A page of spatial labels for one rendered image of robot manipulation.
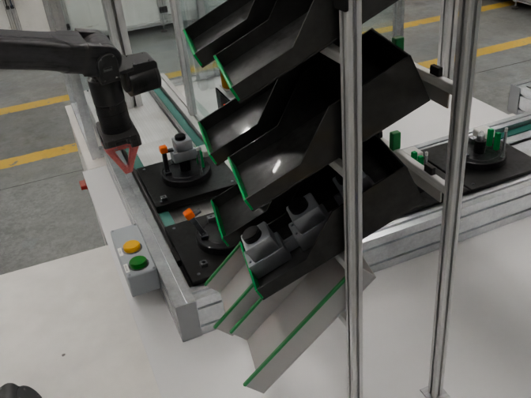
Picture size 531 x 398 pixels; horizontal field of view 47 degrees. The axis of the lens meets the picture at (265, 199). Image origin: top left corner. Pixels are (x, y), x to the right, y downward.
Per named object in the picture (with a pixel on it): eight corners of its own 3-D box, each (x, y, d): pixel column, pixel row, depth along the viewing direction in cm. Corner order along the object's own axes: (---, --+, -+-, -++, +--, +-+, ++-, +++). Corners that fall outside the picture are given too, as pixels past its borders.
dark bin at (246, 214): (228, 248, 103) (205, 219, 99) (216, 208, 114) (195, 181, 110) (370, 159, 100) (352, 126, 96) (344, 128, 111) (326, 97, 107)
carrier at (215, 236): (193, 289, 131) (185, 242, 125) (165, 233, 150) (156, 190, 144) (294, 255, 138) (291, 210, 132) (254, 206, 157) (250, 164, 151)
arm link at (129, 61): (77, 34, 106) (96, 58, 101) (138, 17, 110) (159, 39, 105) (89, 91, 114) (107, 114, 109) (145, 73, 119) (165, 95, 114)
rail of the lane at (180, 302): (182, 342, 130) (174, 305, 125) (107, 169, 201) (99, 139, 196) (206, 333, 132) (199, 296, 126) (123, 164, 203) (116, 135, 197)
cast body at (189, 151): (175, 164, 165) (171, 141, 161) (170, 157, 168) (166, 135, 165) (204, 155, 167) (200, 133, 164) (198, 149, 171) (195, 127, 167)
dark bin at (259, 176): (252, 212, 83) (224, 174, 78) (235, 168, 93) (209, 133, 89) (431, 100, 80) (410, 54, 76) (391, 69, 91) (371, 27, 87)
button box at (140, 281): (132, 298, 138) (126, 277, 135) (114, 249, 155) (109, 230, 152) (162, 288, 140) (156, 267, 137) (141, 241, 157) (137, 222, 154)
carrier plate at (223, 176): (157, 213, 158) (156, 206, 157) (137, 174, 178) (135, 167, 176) (242, 188, 165) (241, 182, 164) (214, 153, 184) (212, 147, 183)
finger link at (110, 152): (140, 157, 125) (129, 116, 120) (148, 173, 119) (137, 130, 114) (107, 167, 123) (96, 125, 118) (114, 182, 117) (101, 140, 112)
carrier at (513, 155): (471, 196, 152) (476, 152, 146) (415, 157, 172) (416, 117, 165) (545, 171, 159) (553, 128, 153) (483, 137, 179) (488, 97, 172)
